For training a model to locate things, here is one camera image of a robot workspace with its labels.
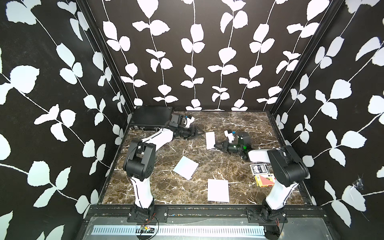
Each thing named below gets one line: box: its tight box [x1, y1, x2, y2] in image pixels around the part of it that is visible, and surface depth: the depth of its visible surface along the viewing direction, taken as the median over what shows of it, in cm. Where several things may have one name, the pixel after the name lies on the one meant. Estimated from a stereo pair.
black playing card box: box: [249, 163, 270, 175], surface depth 90 cm
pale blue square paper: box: [173, 155, 199, 181], surface depth 93 cm
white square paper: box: [207, 179, 230, 203], surface depth 84 cm
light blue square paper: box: [205, 131, 216, 150], surface depth 97 cm
